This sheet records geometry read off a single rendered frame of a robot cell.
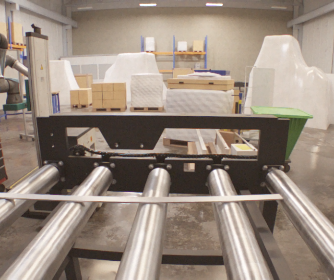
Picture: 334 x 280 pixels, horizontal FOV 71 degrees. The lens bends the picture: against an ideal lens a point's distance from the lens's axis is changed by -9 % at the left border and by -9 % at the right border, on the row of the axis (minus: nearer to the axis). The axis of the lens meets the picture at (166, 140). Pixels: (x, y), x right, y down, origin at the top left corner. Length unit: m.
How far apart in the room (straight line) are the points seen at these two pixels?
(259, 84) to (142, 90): 5.45
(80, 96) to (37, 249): 10.47
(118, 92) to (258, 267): 8.95
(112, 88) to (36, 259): 8.84
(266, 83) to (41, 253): 4.45
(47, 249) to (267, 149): 1.08
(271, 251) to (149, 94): 8.66
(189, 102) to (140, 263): 4.06
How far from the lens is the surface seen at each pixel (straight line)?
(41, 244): 0.81
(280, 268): 0.93
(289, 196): 1.12
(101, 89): 9.51
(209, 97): 4.48
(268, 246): 1.01
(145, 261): 0.70
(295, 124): 3.66
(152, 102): 9.36
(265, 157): 1.39
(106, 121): 1.31
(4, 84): 2.49
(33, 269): 0.75
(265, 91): 4.79
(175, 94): 4.70
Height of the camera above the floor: 1.37
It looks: 15 degrees down
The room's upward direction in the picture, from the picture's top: straight up
